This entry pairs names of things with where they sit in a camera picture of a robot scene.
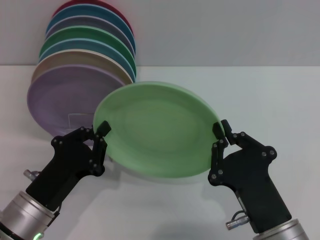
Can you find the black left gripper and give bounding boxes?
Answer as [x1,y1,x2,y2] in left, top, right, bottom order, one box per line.
[25,120,112,212]

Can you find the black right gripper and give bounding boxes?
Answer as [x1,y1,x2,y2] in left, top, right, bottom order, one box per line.
[208,119,292,234]

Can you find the light green plate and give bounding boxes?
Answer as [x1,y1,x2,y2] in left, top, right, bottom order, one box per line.
[92,81,223,179]

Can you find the lilac plate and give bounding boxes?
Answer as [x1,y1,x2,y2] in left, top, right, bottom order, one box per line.
[26,64,125,147]

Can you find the beige plate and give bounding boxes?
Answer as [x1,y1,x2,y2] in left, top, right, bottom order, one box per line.
[31,49,135,87]

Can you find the light blue plate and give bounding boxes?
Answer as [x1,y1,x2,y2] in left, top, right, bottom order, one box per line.
[37,37,137,83]

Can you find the dark green plate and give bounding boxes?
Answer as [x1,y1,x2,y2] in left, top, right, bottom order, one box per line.
[39,25,137,77]

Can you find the grey purple plate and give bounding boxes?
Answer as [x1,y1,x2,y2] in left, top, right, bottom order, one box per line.
[44,15,136,56]

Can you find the teal blue plate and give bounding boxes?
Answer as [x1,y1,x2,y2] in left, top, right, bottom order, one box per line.
[45,3,136,55]

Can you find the red plate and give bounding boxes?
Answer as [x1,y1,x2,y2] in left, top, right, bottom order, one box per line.
[51,0,135,36]

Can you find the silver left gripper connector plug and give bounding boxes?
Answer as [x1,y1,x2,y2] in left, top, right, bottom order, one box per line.
[23,169,41,180]

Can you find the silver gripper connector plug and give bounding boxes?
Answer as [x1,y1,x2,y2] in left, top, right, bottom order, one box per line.
[225,211,250,229]
[23,169,41,180]

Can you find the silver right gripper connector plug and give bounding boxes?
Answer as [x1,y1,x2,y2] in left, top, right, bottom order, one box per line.
[225,211,250,229]

